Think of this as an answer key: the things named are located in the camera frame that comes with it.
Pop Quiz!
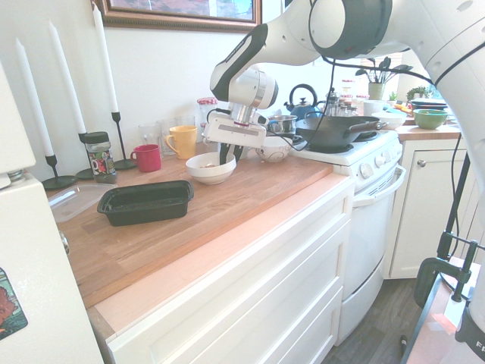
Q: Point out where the short white taper candle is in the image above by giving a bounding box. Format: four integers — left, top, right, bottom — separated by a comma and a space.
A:
14, 37, 55, 157

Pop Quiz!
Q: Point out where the black lidded spice jar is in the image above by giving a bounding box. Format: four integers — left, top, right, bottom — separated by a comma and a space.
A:
83, 131, 118, 184

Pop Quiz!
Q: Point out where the red cup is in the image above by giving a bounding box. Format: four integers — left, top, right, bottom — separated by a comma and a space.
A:
130, 143, 162, 173

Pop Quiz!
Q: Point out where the pale utensil crock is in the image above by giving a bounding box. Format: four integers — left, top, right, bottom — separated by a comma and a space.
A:
368, 82, 386, 102

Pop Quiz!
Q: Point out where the white bowl swirl pattern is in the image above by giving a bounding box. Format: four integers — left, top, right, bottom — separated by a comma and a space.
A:
254, 136, 293, 163

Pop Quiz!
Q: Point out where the tall jar red checkered lid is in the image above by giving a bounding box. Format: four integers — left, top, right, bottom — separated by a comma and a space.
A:
196, 96, 219, 133

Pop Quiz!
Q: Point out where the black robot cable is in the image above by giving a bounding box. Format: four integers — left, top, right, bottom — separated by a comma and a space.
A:
264, 55, 473, 262

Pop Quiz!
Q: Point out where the black plastic food container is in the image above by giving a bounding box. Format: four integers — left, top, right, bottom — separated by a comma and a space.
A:
96, 180, 196, 228

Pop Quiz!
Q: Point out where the wide white serving bowl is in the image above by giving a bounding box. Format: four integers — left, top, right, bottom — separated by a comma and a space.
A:
371, 111, 408, 130

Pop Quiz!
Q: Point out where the plain white bowl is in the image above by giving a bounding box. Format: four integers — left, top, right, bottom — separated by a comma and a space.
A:
185, 152, 237, 186

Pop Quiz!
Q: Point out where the small green plant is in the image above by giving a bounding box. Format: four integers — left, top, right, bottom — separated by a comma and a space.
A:
405, 86, 433, 102

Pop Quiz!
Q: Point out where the framed wall picture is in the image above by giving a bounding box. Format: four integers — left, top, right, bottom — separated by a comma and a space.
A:
90, 0, 263, 35

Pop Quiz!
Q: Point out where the white cupboard with knob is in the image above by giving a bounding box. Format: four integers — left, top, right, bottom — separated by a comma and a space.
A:
388, 140, 485, 280

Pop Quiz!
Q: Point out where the blue kettle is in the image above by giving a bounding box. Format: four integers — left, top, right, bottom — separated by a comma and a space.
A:
284, 83, 327, 121

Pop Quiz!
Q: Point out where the stainless steel pot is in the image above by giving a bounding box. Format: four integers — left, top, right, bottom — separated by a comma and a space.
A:
267, 115, 299, 136

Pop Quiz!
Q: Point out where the white stove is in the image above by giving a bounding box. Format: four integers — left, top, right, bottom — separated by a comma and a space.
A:
289, 128, 407, 346

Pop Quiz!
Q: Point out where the tall white taper candle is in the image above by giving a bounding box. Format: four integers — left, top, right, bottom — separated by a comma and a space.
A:
92, 2, 119, 114

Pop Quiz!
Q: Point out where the white canister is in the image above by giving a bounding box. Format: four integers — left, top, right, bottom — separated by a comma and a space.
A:
362, 99, 386, 117

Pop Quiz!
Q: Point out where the dark wok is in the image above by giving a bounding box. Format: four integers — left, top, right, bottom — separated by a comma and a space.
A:
294, 115, 388, 149

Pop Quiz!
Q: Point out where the green mixing bowl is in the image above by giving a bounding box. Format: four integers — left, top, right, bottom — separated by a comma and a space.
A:
412, 108, 449, 130

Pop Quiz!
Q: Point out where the yellow mug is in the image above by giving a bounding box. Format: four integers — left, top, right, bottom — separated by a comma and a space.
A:
164, 125, 199, 160

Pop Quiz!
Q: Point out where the colourful illustrated fridge magnet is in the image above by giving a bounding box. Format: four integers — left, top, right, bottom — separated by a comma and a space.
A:
0, 267, 30, 340

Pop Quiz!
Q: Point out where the white drawer cabinet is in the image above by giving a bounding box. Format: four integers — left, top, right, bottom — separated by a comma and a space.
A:
105, 181, 355, 364

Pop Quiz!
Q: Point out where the clear plastic container lid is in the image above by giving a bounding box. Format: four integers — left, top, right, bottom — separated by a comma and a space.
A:
48, 184, 117, 224

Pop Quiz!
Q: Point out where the robot mounting table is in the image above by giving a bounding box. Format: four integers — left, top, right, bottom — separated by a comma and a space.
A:
399, 257, 485, 364

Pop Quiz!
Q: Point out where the black camera stand pole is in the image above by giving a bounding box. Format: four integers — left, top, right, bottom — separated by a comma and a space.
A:
437, 151, 473, 259

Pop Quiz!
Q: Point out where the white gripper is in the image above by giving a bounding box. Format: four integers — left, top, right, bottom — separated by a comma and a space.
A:
204, 111, 269, 167

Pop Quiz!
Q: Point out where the dark green c-clamp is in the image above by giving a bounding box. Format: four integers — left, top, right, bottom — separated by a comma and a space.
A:
412, 231, 478, 308

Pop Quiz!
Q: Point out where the glass french press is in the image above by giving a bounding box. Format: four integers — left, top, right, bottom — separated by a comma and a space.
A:
324, 87, 341, 117

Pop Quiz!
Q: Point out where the blue plate stack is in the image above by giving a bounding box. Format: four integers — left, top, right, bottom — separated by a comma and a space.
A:
408, 98, 448, 111

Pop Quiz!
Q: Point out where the potted plant in white pot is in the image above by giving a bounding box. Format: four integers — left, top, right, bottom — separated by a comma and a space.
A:
355, 56, 415, 84

